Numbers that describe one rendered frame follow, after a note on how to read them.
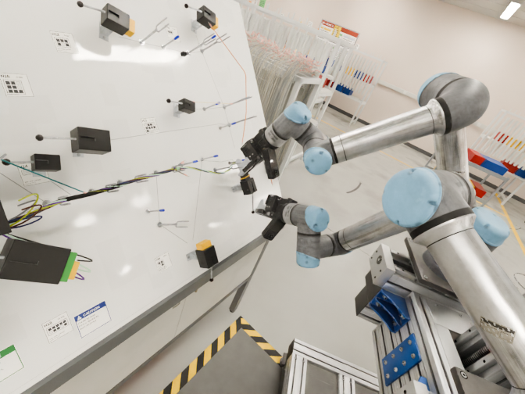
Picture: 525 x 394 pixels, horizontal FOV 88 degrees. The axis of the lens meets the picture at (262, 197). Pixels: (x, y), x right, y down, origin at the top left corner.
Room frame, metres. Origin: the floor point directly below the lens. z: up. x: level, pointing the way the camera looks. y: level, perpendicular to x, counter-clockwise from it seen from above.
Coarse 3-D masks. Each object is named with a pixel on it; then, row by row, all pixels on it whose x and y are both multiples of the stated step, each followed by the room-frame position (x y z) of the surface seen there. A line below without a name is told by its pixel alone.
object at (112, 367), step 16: (176, 304) 0.61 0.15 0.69; (160, 320) 0.55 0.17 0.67; (176, 320) 0.63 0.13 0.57; (144, 336) 0.50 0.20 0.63; (160, 336) 0.57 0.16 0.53; (112, 352) 0.39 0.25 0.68; (128, 352) 0.45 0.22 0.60; (144, 352) 0.51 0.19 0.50; (96, 368) 0.35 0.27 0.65; (112, 368) 0.40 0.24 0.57; (128, 368) 0.45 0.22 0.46; (64, 384) 0.28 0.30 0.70; (80, 384) 0.31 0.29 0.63; (96, 384) 0.35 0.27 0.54; (112, 384) 0.40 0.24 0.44
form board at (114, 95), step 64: (0, 0) 0.59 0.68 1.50; (64, 0) 0.72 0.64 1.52; (128, 0) 0.90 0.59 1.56; (192, 0) 1.16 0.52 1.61; (0, 64) 0.52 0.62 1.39; (64, 64) 0.63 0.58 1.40; (128, 64) 0.79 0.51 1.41; (192, 64) 1.03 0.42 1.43; (0, 128) 0.45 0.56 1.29; (64, 128) 0.55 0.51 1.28; (128, 128) 0.69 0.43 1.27; (192, 128) 0.89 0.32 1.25; (256, 128) 1.22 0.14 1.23; (0, 192) 0.38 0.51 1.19; (64, 192) 0.47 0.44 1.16; (128, 192) 0.59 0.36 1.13; (192, 192) 0.77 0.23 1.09; (256, 192) 1.05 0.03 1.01; (128, 256) 0.49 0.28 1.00; (0, 320) 0.24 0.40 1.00; (128, 320) 0.40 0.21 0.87; (0, 384) 0.18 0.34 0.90
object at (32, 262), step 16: (16, 240) 0.28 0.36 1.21; (0, 256) 0.26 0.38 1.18; (16, 256) 0.27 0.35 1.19; (32, 256) 0.28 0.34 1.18; (48, 256) 0.30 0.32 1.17; (64, 256) 0.32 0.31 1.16; (0, 272) 0.24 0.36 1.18; (16, 272) 0.25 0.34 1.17; (32, 272) 0.27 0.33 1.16; (48, 272) 0.28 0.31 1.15
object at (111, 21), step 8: (96, 8) 0.72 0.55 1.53; (104, 8) 0.74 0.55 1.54; (112, 8) 0.74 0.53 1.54; (104, 16) 0.72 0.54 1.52; (112, 16) 0.73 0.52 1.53; (120, 16) 0.75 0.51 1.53; (128, 16) 0.77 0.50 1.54; (104, 24) 0.73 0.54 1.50; (112, 24) 0.73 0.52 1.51; (120, 24) 0.74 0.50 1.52; (128, 24) 0.76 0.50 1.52; (104, 32) 0.76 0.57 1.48; (120, 32) 0.76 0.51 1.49
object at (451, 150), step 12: (444, 72) 0.96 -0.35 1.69; (432, 84) 0.91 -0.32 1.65; (444, 84) 0.86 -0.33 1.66; (420, 96) 0.94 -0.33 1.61; (432, 96) 0.87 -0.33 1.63; (456, 132) 0.89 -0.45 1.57; (444, 144) 0.90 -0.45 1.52; (456, 144) 0.89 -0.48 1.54; (444, 156) 0.90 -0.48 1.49; (456, 156) 0.89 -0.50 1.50; (444, 168) 0.91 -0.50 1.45; (456, 168) 0.90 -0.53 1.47; (468, 168) 0.92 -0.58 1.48
